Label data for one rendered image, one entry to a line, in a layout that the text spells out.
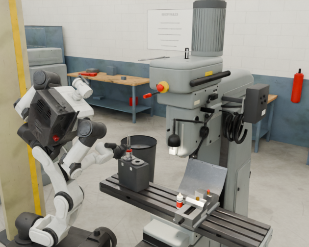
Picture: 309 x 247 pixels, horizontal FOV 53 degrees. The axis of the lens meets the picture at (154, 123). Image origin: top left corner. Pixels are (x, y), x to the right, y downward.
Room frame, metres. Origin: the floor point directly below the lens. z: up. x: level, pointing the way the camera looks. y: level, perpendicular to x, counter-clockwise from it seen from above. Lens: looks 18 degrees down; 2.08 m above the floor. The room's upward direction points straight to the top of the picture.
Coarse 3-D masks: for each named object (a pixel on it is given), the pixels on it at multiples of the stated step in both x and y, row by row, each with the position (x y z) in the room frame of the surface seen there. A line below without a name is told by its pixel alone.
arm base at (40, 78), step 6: (36, 72) 1.78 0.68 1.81; (42, 72) 1.77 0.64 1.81; (36, 78) 1.77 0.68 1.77; (42, 78) 1.76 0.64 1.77; (48, 78) 1.77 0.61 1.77; (60, 78) 1.89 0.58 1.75; (36, 84) 1.77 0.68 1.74; (42, 84) 1.76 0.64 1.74; (54, 84) 1.81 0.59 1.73; (60, 84) 1.87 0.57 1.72
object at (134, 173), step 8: (120, 160) 2.06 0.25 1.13; (128, 160) 2.04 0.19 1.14; (136, 160) 2.03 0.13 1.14; (120, 168) 2.07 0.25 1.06; (128, 168) 2.00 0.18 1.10; (136, 168) 1.93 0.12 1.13; (144, 168) 1.98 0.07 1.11; (120, 176) 2.07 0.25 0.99; (128, 176) 2.00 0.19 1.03; (136, 176) 1.93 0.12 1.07; (144, 176) 1.98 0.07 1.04; (128, 184) 2.00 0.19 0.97; (136, 184) 1.93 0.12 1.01; (144, 184) 1.97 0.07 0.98; (136, 192) 1.93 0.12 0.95
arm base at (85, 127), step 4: (80, 120) 1.60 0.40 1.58; (84, 120) 1.59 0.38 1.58; (88, 120) 1.58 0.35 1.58; (80, 124) 1.59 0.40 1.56; (84, 124) 1.58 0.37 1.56; (88, 124) 1.57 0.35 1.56; (92, 124) 1.57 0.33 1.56; (104, 124) 1.68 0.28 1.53; (80, 128) 1.58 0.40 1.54; (84, 128) 1.57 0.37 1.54; (88, 128) 1.56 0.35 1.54; (92, 128) 1.56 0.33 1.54; (80, 132) 1.57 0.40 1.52; (84, 132) 1.56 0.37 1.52; (88, 132) 1.55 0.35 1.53; (92, 132) 1.56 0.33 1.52; (104, 132) 1.66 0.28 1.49; (80, 136) 1.57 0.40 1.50; (84, 136) 1.56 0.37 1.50; (88, 136) 1.56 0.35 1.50
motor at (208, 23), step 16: (208, 0) 1.91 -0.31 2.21; (224, 0) 1.95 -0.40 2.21; (192, 16) 2.01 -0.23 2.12; (208, 16) 1.91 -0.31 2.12; (224, 16) 1.96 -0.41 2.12; (192, 32) 1.99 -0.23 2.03; (208, 32) 1.90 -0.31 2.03; (224, 32) 1.97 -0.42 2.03; (192, 48) 1.97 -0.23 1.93; (208, 48) 1.90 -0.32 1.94
